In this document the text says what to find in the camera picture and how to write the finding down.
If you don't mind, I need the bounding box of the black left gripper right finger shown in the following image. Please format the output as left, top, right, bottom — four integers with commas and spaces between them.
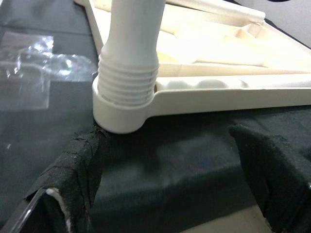
229, 123, 311, 233

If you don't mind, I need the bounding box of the clear plastic bag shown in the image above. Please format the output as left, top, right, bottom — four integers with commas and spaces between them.
0, 31, 97, 111

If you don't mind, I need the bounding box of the black tablecloth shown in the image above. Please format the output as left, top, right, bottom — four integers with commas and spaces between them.
0, 0, 311, 233

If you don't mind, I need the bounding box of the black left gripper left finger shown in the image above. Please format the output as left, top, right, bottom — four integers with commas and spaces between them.
0, 128, 110, 233

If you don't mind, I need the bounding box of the white plastic table top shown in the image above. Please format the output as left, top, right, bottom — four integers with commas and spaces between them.
73, 0, 311, 134

